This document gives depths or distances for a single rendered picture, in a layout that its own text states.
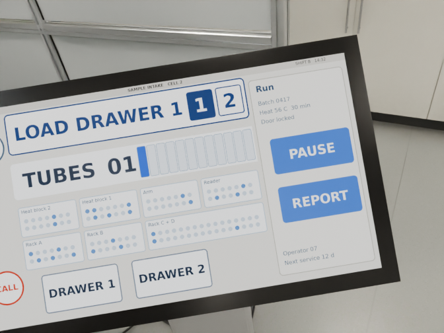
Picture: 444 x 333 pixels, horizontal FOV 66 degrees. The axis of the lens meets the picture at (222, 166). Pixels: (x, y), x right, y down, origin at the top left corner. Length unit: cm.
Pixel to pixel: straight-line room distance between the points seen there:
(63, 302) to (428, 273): 152
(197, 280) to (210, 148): 16
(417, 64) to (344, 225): 197
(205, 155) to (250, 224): 10
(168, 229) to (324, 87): 26
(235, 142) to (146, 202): 13
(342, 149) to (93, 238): 32
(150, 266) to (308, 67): 31
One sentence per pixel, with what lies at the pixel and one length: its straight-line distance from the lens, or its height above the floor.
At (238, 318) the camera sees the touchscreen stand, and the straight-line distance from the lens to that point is 70.
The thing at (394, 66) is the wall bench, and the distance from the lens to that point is 238.
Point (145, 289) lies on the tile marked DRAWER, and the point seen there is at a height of 99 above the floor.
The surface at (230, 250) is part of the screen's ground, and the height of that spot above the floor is 102.
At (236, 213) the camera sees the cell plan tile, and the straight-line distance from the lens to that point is 42.
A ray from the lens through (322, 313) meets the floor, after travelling 155.
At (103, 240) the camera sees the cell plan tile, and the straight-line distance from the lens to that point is 45.
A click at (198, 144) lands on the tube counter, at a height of 112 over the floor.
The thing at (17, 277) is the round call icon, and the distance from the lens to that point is 50.
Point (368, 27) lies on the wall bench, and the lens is 232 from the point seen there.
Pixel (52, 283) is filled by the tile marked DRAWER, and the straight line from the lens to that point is 48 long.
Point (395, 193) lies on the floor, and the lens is 206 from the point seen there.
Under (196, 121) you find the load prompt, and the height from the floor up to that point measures 114.
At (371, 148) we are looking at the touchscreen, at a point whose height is 109.
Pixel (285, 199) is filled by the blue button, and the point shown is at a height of 106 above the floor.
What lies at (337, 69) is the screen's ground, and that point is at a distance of 47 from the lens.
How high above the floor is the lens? 136
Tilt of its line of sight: 38 degrees down
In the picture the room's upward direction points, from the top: 9 degrees counter-clockwise
